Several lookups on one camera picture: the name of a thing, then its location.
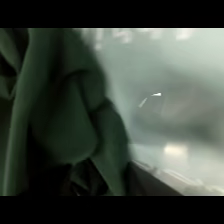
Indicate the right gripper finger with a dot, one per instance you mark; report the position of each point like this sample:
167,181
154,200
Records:
148,185

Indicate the dark green shirt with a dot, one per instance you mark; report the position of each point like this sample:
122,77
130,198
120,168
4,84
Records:
56,110

